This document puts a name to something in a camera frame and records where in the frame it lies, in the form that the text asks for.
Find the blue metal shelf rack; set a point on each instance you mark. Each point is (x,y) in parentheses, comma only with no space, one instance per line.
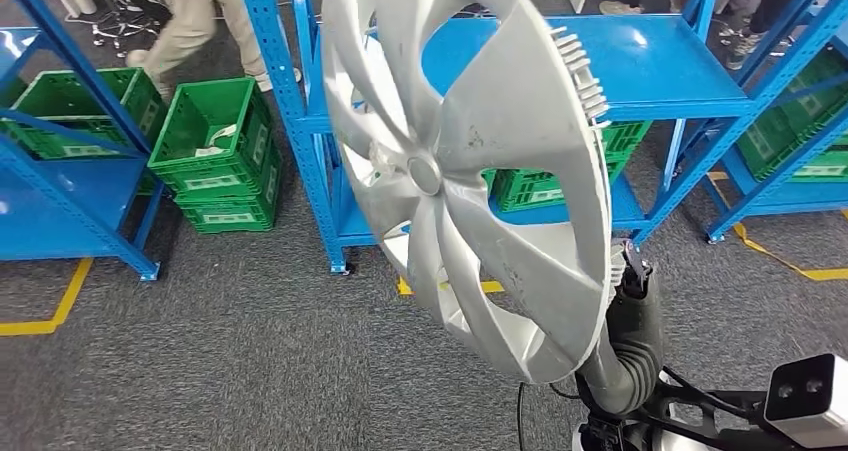
(662,64)
(808,196)
(60,209)

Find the silver plastic wheel hubcap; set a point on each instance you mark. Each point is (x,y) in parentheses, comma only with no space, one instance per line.
(503,103)

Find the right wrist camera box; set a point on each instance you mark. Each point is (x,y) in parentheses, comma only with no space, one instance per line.
(805,395)

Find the black swivel stool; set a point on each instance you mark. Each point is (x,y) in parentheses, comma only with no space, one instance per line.
(126,17)

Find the folded green plastic crate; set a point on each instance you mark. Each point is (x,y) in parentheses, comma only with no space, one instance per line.
(192,226)
(265,203)

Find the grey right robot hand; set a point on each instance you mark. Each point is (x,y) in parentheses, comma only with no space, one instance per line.
(636,315)

